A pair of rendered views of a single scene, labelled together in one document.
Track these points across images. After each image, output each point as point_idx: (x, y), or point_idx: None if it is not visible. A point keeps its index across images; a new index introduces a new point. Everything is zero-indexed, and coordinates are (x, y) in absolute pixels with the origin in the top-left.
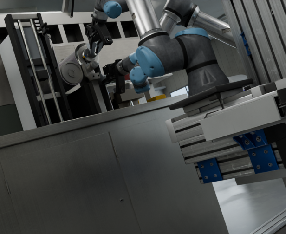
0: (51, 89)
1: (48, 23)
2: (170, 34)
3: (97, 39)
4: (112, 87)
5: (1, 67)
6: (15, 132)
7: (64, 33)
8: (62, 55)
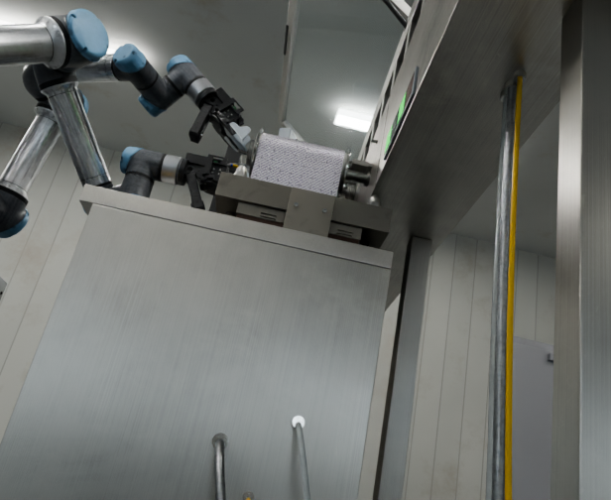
0: None
1: (389, 78)
2: (57, 121)
3: (219, 131)
4: (427, 141)
5: None
6: None
7: (394, 77)
8: (380, 129)
